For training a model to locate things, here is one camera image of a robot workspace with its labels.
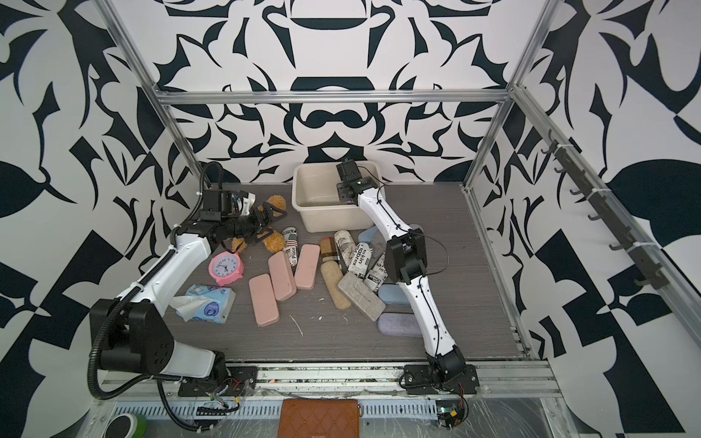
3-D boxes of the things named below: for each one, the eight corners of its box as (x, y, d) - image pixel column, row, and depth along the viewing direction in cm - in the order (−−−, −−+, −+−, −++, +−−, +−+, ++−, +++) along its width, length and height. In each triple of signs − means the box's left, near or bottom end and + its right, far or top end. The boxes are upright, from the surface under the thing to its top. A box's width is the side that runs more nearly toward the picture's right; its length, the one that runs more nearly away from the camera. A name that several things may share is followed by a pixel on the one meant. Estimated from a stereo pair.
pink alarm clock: (215, 289, 91) (212, 286, 89) (208, 261, 98) (206, 258, 96) (246, 276, 94) (244, 273, 93) (238, 249, 101) (236, 246, 99)
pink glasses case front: (258, 330, 84) (257, 328, 82) (249, 279, 94) (248, 277, 93) (281, 321, 85) (279, 319, 84) (269, 273, 96) (268, 270, 94)
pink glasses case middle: (277, 302, 89) (274, 297, 86) (269, 259, 99) (266, 252, 96) (299, 295, 91) (297, 289, 87) (289, 253, 101) (287, 246, 97)
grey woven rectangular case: (335, 295, 91) (334, 285, 85) (348, 279, 95) (348, 269, 89) (375, 322, 85) (377, 314, 80) (387, 304, 89) (389, 295, 83)
